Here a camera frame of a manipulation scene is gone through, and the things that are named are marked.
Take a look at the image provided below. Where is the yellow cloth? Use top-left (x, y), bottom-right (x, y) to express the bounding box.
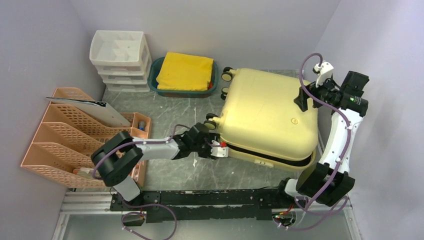
top-left (156, 52), bottom-right (214, 92)

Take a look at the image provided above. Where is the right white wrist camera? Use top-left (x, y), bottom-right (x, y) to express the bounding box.
top-left (313, 61), bottom-right (334, 88)

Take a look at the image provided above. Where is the yellow hard-shell suitcase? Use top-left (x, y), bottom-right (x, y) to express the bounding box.
top-left (205, 67), bottom-right (319, 172)

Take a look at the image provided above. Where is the grey blue capped bottle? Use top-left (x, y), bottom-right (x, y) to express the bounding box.
top-left (138, 120), bottom-right (146, 131)

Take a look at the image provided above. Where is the grey folder in organizer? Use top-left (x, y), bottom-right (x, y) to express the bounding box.
top-left (46, 97), bottom-right (132, 128)

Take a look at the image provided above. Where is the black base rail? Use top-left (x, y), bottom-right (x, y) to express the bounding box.
top-left (109, 187), bottom-right (298, 223)

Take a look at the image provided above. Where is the teal plastic bin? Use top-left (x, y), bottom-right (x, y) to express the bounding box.
top-left (147, 57), bottom-right (219, 99)

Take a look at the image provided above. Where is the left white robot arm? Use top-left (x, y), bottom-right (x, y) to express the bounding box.
top-left (90, 123), bottom-right (229, 210)

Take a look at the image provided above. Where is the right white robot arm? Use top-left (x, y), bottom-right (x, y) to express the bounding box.
top-left (274, 71), bottom-right (370, 208)

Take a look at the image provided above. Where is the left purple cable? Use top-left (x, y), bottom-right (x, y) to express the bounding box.
top-left (91, 124), bottom-right (221, 240)

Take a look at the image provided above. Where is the white plastic drawer unit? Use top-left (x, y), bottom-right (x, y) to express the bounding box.
top-left (89, 30), bottom-right (153, 93)

